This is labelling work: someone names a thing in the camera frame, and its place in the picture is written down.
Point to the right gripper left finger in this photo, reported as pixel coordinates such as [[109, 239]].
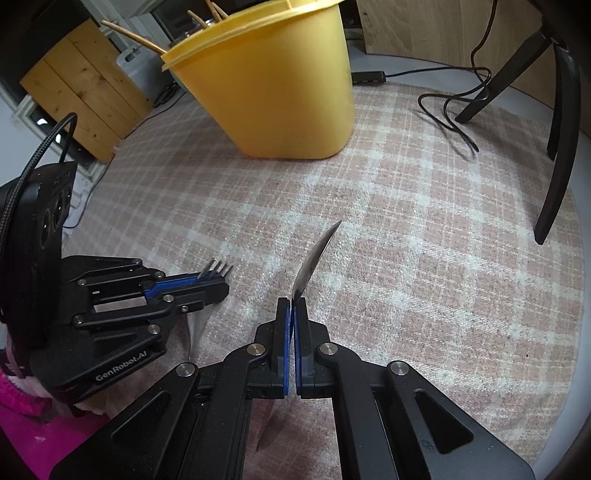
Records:
[[270, 375]]

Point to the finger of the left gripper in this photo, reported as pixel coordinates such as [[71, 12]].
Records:
[[190, 290]]

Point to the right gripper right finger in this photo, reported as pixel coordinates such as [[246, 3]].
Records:
[[312, 379]]

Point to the metal fork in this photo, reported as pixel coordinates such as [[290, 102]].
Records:
[[215, 268]]

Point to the metal spoon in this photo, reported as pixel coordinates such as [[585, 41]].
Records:
[[311, 262]]

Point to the gloved left hand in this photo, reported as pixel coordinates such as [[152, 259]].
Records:
[[41, 430]]

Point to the plaid beige table cloth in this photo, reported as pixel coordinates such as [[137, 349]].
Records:
[[433, 261]]

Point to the yellow plastic utensil bin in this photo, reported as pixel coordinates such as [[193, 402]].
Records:
[[275, 77]]

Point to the grey cutting board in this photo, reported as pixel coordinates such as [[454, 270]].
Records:
[[144, 68]]

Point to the pine wood board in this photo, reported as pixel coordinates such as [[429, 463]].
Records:
[[79, 74]]

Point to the long wooden chopstick in bin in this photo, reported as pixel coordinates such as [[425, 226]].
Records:
[[133, 36]]

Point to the wooden cabinet panel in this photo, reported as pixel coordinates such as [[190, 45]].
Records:
[[447, 31]]

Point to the black tripod stand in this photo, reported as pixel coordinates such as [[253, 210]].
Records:
[[559, 82]]

